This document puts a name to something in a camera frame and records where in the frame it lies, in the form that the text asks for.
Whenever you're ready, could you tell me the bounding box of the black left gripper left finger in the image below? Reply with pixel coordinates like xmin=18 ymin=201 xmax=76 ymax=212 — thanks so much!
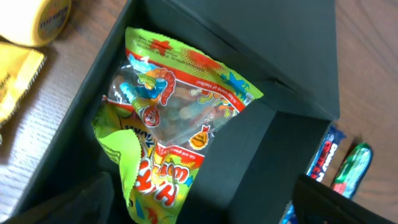
xmin=4 ymin=172 xmax=114 ymax=224

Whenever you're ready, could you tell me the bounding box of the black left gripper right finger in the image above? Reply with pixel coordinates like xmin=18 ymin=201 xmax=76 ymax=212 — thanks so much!
xmin=292 ymin=174 xmax=394 ymax=224

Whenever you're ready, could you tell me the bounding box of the purple Dairy Milk bar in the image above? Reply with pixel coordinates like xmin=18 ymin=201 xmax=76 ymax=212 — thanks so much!
xmin=279 ymin=124 xmax=346 ymax=224

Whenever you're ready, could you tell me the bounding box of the green red candy bar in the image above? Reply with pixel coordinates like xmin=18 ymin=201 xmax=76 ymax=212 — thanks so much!
xmin=331 ymin=142 xmax=373 ymax=199

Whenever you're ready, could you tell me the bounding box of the dark green lidded box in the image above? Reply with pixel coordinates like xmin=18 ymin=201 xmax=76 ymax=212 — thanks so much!
xmin=9 ymin=1 xmax=340 ymax=223

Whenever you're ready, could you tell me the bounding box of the green Haribo gummy bag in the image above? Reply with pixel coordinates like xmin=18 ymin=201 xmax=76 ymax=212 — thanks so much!
xmin=92 ymin=27 xmax=262 ymax=223

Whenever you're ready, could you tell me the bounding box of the yellow Hacks candy bag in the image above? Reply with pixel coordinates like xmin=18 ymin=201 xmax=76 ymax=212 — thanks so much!
xmin=1 ymin=42 xmax=47 ymax=126

